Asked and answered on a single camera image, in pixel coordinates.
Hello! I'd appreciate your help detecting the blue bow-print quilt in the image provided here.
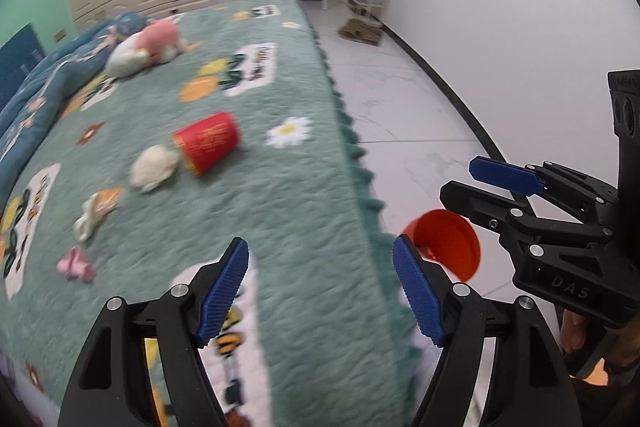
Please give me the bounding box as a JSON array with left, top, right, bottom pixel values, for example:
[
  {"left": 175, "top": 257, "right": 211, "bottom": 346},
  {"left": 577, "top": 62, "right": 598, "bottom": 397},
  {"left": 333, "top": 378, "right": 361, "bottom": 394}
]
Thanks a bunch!
[{"left": 0, "top": 11, "right": 151, "bottom": 168}]

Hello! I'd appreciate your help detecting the person's right hand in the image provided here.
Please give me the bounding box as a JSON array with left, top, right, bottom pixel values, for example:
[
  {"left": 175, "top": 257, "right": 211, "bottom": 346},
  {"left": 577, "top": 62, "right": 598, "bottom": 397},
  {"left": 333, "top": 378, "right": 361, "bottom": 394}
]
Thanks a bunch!
[{"left": 558, "top": 306, "right": 640, "bottom": 379}]

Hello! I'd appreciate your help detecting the small pink wrapper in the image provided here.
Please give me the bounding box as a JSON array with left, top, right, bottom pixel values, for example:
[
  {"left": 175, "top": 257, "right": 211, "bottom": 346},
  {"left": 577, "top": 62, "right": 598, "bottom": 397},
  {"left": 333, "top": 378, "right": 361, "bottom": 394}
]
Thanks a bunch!
[{"left": 56, "top": 246, "right": 96, "bottom": 282}]

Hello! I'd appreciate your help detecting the blue quilted headboard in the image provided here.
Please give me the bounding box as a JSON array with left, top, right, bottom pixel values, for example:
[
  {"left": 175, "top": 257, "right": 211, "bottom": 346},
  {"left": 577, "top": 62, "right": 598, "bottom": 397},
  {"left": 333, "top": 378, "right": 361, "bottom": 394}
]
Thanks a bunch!
[{"left": 0, "top": 23, "right": 47, "bottom": 110}]

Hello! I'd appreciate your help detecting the white and pink plush toy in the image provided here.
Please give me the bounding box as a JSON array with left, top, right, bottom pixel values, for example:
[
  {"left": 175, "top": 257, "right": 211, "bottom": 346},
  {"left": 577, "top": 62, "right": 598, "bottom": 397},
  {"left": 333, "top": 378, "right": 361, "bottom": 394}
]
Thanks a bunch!
[{"left": 105, "top": 19, "right": 198, "bottom": 78}]

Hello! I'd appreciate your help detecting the white knotted rope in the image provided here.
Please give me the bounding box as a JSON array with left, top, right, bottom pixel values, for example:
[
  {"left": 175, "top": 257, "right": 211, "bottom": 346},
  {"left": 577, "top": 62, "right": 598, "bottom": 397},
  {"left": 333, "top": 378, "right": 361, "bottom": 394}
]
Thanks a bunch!
[{"left": 73, "top": 189, "right": 124, "bottom": 243}]

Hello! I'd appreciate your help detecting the red plastic bin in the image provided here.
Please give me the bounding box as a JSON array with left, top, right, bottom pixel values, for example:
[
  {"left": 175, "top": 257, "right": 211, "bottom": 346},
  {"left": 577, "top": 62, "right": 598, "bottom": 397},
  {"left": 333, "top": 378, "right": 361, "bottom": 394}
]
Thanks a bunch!
[{"left": 397, "top": 209, "right": 482, "bottom": 283}]

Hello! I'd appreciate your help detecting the white crumpled tissue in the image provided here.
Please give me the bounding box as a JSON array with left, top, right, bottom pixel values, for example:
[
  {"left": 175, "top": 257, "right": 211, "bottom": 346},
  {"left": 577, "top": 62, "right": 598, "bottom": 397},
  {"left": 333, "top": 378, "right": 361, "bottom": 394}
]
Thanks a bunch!
[{"left": 130, "top": 144, "right": 180, "bottom": 193}]

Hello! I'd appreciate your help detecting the brown doormat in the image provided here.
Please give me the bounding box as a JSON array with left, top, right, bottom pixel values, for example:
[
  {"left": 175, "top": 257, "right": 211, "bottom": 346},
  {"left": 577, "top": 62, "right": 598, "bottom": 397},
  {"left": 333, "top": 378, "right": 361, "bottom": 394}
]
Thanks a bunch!
[{"left": 337, "top": 19, "right": 384, "bottom": 47}]

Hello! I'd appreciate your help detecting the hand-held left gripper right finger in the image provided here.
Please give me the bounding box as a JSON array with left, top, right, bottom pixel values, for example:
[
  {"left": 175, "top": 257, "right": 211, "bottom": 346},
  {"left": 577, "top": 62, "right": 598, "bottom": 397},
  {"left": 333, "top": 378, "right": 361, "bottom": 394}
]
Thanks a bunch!
[{"left": 392, "top": 234, "right": 584, "bottom": 427}]

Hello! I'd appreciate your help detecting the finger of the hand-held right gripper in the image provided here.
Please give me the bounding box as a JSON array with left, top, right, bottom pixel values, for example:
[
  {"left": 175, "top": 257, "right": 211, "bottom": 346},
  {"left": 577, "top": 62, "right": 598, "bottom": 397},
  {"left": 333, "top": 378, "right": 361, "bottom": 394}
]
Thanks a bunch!
[
  {"left": 439, "top": 179, "right": 615, "bottom": 254},
  {"left": 468, "top": 156, "right": 622, "bottom": 220}
]

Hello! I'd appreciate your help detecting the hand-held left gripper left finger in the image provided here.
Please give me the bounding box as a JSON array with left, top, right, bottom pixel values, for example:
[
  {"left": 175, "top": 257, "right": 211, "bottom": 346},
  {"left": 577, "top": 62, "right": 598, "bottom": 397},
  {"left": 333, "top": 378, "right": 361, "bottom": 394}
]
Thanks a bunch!
[{"left": 56, "top": 237, "right": 250, "bottom": 427}]

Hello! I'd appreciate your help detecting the red paper cup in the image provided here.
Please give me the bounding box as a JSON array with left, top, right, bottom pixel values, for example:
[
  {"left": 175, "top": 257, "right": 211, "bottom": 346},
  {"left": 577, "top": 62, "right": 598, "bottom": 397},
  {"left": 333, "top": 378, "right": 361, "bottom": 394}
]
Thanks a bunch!
[{"left": 172, "top": 111, "right": 242, "bottom": 178}]

